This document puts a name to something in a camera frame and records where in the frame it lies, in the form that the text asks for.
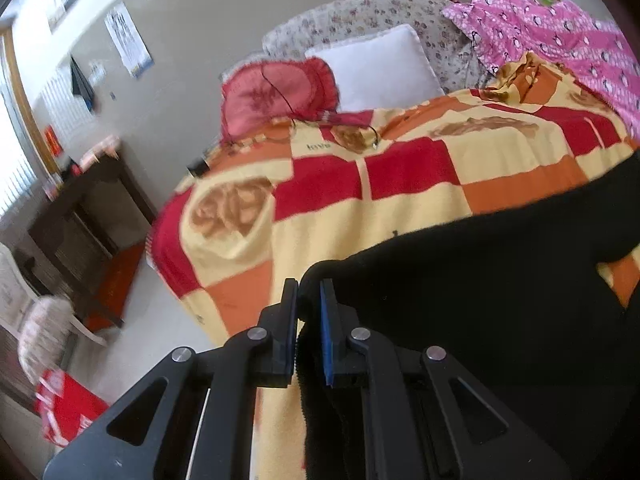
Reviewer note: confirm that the red orange checked blanket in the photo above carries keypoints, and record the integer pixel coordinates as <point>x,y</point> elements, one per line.
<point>325,230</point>

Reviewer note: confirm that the dark hanging cloth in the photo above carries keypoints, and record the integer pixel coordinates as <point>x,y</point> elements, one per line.
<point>81,82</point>

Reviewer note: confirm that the white wall calendar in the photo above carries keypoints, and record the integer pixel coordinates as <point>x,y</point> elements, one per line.
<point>127,40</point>

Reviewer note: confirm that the black pants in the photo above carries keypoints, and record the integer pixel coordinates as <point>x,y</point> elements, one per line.
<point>475,285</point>

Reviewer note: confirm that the red paper bag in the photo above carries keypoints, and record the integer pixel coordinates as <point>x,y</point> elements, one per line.
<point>62,405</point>

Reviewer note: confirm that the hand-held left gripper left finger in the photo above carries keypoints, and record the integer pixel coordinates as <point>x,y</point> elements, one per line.
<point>291,330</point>

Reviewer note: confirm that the floral upholstered headboard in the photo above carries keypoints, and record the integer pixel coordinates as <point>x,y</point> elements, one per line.
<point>350,15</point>

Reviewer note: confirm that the dark wooden desk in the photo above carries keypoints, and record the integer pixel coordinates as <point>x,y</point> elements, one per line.
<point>85,215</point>

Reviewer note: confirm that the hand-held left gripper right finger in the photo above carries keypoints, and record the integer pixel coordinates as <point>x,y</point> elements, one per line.
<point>326,330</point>

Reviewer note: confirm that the white plastic chair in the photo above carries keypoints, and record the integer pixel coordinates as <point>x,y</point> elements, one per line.
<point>42,325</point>

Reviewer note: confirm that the red frilled pillow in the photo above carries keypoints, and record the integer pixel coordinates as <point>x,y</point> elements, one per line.
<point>265,95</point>

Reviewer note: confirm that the red paper window sticker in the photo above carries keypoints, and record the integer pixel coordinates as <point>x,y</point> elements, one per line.
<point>53,142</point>

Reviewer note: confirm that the pink penguin print quilt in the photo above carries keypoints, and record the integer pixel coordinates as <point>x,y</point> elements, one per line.
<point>550,35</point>

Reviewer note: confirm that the orange red panel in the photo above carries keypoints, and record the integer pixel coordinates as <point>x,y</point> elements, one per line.
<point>117,280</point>

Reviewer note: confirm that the white pillow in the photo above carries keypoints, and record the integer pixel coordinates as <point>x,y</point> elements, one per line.
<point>380,70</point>

